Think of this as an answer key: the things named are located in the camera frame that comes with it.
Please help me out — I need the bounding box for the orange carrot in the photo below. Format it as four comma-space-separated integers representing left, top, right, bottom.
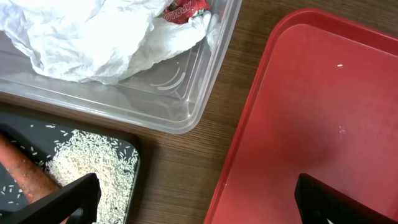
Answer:
0, 133, 62, 205

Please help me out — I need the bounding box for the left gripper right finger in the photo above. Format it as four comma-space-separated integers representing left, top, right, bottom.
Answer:
294, 173, 397, 224

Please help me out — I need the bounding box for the white rice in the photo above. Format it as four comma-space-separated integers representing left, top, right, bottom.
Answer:
0, 124, 140, 224

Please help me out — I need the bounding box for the clear plastic bin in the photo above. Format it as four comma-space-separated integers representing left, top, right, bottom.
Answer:
1, 0, 241, 134

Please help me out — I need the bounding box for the white napkin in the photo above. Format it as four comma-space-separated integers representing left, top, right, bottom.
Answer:
1, 0, 212, 84

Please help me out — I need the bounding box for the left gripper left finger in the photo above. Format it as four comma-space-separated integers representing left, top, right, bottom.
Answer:
1, 173, 101, 224

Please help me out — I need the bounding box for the red snack wrapper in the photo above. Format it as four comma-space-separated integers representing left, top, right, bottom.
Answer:
163, 0, 210, 24

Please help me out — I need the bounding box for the black tray bin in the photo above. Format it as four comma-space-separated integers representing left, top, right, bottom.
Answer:
1, 112, 140, 223

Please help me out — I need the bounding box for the red serving tray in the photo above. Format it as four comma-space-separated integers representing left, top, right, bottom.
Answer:
205, 8, 397, 223

